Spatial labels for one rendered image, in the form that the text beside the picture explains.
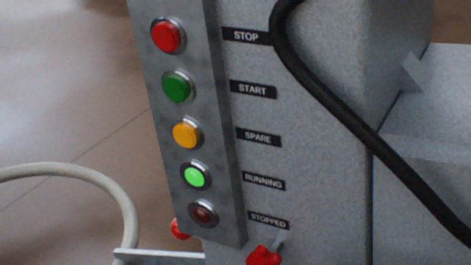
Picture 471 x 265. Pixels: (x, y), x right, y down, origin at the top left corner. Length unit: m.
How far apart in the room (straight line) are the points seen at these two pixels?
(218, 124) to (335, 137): 0.11
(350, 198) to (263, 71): 0.14
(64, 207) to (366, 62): 2.46
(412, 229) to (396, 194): 0.04
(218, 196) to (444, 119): 0.23
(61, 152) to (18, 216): 0.48
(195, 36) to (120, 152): 2.60
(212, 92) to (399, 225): 0.21
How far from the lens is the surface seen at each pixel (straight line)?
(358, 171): 0.55
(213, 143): 0.58
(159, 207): 2.71
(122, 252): 1.16
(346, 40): 0.49
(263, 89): 0.54
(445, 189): 0.55
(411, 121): 0.56
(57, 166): 1.43
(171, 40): 0.53
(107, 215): 2.75
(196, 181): 0.62
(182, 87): 0.56
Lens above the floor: 1.71
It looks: 34 degrees down
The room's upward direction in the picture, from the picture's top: 8 degrees counter-clockwise
